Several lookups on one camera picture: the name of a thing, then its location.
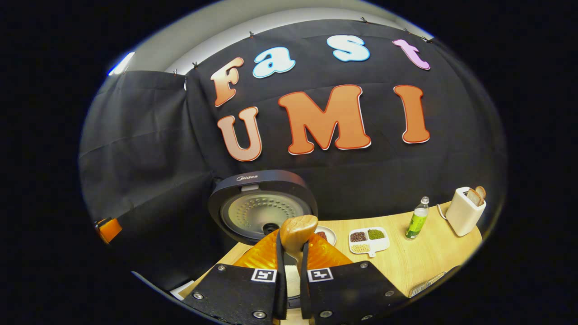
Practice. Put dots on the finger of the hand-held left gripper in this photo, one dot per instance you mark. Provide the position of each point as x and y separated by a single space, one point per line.
110 230

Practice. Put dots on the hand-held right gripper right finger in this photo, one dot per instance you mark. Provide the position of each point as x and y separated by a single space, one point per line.
347 293

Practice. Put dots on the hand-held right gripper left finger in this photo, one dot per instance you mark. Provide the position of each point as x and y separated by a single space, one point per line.
239 293

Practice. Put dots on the clear chopstick holder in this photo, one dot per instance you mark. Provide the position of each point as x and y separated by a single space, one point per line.
426 284

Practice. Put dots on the wooden spoon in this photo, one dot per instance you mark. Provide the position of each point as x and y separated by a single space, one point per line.
295 232

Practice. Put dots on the black rice cooker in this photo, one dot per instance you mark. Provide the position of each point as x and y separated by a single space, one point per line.
262 180

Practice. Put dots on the white divided bean dish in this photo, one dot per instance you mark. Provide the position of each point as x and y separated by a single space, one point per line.
381 245

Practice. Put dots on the white round plate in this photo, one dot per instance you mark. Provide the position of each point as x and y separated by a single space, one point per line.
328 234

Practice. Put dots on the green label drink bottle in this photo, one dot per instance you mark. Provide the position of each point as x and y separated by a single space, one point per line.
416 223

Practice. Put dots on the white toaster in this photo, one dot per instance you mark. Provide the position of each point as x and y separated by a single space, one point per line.
463 214

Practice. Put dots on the toast bread slice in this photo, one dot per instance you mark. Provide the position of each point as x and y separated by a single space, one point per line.
481 192
474 197

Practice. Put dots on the ceiling light strip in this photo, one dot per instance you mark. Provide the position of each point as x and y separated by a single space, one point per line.
122 63

